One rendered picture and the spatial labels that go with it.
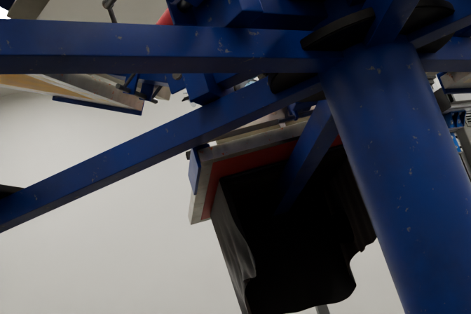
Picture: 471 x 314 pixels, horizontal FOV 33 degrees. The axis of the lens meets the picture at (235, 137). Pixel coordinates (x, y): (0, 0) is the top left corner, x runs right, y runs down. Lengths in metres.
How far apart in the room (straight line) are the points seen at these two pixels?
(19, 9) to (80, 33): 0.35
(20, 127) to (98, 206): 0.89
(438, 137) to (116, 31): 0.63
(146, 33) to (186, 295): 4.82
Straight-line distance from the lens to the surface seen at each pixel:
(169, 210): 6.13
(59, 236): 6.13
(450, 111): 3.20
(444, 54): 1.78
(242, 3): 1.35
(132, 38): 1.25
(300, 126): 2.26
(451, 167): 1.50
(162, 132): 1.73
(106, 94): 2.00
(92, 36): 1.22
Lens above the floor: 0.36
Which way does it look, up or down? 17 degrees up
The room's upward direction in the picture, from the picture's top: 18 degrees counter-clockwise
